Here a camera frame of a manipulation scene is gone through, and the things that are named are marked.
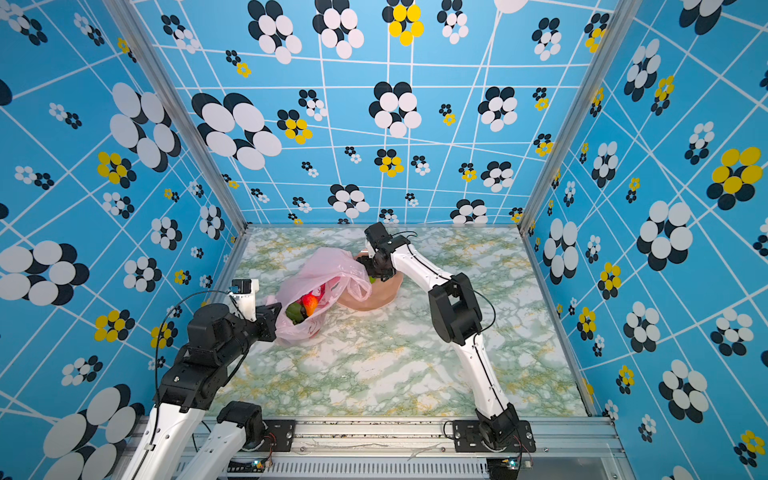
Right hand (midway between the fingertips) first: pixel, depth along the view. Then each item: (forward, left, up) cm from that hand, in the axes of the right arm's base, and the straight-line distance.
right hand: (368, 271), depth 100 cm
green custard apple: (-9, -2, +7) cm, 11 cm away
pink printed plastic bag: (-9, +6, +10) cm, 15 cm away
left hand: (-23, +18, +17) cm, 34 cm away
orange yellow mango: (-14, +16, +3) cm, 22 cm away
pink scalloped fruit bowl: (-5, -5, -6) cm, 9 cm away
